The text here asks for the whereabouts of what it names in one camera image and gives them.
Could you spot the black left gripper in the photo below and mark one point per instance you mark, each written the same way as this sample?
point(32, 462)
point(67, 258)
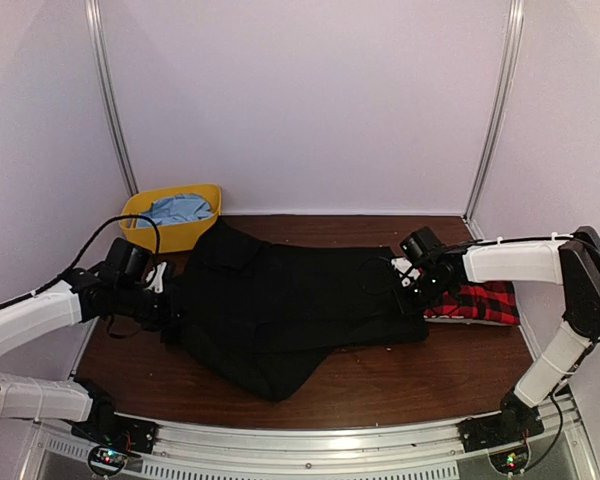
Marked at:
point(168, 315)

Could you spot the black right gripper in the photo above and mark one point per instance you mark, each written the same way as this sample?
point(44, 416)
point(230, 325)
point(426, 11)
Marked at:
point(428, 306)

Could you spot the black long sleeve shirt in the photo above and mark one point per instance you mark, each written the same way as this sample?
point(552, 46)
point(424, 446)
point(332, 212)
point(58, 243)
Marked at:
point(264, 315)

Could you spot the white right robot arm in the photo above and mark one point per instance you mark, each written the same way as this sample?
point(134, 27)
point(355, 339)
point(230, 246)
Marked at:
point(568, 264)

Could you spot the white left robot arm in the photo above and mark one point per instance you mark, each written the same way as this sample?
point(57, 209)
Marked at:
point(79, 297)

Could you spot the red black plaid shirt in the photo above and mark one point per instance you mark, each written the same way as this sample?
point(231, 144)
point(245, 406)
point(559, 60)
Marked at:
point(490, 303)

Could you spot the yellow plastic basket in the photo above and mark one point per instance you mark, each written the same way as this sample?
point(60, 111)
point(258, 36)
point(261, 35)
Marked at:
point(173, 238)

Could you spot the light blue shirt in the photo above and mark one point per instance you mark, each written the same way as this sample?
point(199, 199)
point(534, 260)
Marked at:
point(177, 209)

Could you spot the left circuit board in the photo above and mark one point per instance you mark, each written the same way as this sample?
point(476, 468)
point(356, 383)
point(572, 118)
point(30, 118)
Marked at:
point(105, 461)

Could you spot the circuit board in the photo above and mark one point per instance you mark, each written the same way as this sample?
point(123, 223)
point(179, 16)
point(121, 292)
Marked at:
point(105, 461)
point(509, 462)

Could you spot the right circuit board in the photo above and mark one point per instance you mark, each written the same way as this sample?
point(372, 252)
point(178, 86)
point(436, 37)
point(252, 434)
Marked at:
point(509, 462)

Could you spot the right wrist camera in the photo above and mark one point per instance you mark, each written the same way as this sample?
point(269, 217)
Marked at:
point(420, 250)

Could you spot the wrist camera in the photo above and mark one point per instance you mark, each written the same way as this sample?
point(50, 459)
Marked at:
point(420, 250)
point(128, 265)

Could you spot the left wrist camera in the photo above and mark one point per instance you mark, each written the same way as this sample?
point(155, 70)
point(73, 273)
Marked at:
point(128, 265)

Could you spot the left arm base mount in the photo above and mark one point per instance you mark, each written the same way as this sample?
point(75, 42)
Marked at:
point(106, 427)

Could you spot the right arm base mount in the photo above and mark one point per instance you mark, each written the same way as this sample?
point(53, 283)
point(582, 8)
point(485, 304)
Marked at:
point(512, 423)

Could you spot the aluminium right corner post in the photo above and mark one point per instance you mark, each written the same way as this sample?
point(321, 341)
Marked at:
point(508, 65)

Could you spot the aluminium corner post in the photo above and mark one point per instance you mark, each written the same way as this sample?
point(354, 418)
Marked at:
point(508, 65)
point(112, 116)

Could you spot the aluminium left corner post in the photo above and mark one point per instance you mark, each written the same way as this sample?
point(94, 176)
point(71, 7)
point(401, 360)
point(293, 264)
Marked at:
point(112, 116)

